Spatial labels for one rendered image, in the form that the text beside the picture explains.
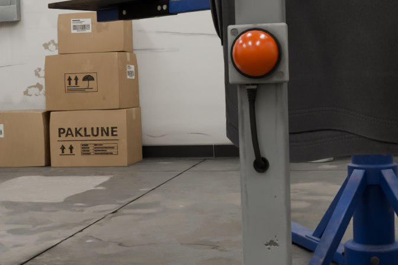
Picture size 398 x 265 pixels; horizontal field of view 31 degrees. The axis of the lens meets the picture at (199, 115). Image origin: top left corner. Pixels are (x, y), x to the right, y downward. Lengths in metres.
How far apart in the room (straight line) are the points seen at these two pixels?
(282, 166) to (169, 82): 5.11
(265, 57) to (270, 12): 0.05
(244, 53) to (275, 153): 0.10
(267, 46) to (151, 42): 5.19
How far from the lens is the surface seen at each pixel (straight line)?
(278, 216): 0.63
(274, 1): 0.62
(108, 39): 5.42
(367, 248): 2.25
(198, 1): 2.64
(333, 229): 2.09
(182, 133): 5.72
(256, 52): 0.58
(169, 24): 5.73
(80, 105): 5.45
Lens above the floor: 0.63
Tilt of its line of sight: 3 degrees down
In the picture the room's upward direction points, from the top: 2 degrees counter-clockwise
